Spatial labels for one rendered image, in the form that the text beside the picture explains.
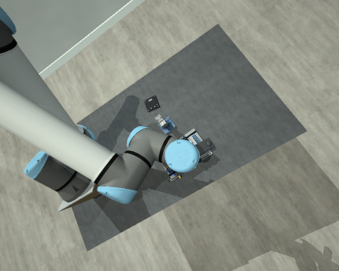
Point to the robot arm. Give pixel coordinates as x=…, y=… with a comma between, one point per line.
x=70, y=158

